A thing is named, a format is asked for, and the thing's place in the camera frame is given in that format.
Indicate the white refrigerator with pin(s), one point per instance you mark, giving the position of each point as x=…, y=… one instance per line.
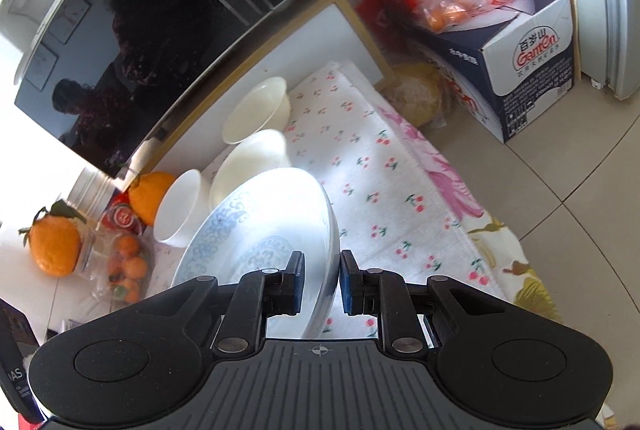
x=615, y=9

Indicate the blue patterned white plate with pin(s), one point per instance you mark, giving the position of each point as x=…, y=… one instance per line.
x=250, y=230

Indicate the small white ceramic bowl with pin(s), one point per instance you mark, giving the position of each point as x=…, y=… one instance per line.
x=177, y=215

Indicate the clear bag of small oranges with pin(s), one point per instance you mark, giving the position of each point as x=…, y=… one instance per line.
x=127, y=270

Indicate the black white microwave oven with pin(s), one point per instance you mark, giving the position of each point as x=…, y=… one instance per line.
x=125, y=34

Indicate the orange fruit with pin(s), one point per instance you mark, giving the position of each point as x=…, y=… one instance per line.
x=145, y=202

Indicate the pink floral cloth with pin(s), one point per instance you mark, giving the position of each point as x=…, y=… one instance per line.
x=460, y=190

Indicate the blue white cardboard box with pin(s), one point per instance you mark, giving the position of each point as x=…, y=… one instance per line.
x=530, y=74

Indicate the red paper packet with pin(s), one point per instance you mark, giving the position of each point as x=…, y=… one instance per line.
x=372, y=9

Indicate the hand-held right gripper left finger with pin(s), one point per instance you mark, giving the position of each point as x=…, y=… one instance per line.
x=296, y=284

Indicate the yellow pomelo in bag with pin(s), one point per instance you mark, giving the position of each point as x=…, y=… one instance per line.
x=415, y=92

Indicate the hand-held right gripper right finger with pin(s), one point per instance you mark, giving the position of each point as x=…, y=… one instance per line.
x=346, y=284

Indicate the large orange with leaves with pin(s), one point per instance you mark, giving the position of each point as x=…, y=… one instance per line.
x=52, y=247

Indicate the cherry print white cloth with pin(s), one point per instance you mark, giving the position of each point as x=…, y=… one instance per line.
x=380, y=169

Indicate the red label jar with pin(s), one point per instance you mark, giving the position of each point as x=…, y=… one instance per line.
x=120, y=217

